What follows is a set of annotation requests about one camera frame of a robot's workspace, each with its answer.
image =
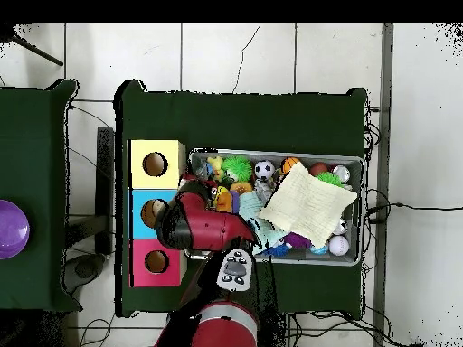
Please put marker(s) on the black tripod leg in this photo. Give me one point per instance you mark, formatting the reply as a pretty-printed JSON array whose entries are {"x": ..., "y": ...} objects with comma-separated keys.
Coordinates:
[{"x": 36, "y": 52}]

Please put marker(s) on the grey round foot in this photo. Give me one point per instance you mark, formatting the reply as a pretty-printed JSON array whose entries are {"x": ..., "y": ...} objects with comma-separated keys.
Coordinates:
[{"x": 85, "y": 269}]

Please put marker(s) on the purple bowl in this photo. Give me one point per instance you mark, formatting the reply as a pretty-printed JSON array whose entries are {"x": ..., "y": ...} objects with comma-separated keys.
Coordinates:
[{"x": 12, "y": 229}]

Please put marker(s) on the small orange basketball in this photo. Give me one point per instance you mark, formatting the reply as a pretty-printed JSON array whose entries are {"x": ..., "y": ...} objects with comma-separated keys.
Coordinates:
[{"x": 288, "y": 165}]

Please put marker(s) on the yellow duck toy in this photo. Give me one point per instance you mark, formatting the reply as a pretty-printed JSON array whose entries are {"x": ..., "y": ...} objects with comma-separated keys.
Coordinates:
[{"x": 216, "y": 164}]

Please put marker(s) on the orange and purple toy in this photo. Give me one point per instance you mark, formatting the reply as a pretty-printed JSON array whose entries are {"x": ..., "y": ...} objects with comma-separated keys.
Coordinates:
[{"x": 226, "y": 202}]

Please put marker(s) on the white baseball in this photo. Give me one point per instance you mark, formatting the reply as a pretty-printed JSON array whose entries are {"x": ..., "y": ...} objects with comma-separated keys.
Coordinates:
[{"x": 339, "y": 245}]

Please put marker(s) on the shallow mesh bin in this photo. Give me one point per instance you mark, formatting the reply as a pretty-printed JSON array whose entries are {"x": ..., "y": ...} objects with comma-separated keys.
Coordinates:
[{"x": 325, "y": 261}]

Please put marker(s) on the dark green side tablecloth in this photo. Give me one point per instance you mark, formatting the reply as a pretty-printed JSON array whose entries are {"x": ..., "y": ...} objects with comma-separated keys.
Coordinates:
[{"x": 32, "y": 144}]

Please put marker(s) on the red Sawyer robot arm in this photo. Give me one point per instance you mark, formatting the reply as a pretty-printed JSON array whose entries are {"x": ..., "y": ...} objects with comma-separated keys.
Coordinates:
[{"x": 209, "y": 227}]

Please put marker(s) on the cream knitted cloth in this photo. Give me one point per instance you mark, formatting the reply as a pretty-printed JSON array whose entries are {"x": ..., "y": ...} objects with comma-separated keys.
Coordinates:
[{"x": 307, "y": 202}]

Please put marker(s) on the light blue knitted cloth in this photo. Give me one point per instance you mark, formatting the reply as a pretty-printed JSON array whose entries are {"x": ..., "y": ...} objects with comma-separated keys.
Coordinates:
[{"x": 251, "y": 208}]

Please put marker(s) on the toy hamburger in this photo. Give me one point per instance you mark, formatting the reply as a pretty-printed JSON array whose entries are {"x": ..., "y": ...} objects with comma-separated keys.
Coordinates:
[{"x": 241, "y": 188}]

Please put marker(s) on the small soccer ball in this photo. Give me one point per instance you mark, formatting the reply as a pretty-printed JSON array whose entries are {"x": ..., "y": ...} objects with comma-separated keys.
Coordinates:
[{"x": 264, "y": 170}]

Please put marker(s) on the wooden box with three holes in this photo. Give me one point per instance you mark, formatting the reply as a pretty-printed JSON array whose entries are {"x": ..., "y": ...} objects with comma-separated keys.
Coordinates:
[{"x": 170, "y": 148}]

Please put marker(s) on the green spiky ball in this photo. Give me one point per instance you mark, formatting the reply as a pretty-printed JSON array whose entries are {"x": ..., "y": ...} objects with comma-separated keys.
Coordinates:
[
  {"x": 237, "y": 168},
  {"x": 327, "y": 178}
]

